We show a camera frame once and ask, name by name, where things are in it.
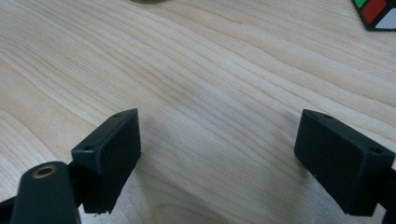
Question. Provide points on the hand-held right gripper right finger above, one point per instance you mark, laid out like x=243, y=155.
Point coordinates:
x=339, y=161

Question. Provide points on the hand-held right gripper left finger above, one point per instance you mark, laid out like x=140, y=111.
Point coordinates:
x=109, y=155

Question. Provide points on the multicoloured puzzle cube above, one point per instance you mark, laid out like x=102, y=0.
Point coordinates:
x=373, y=11

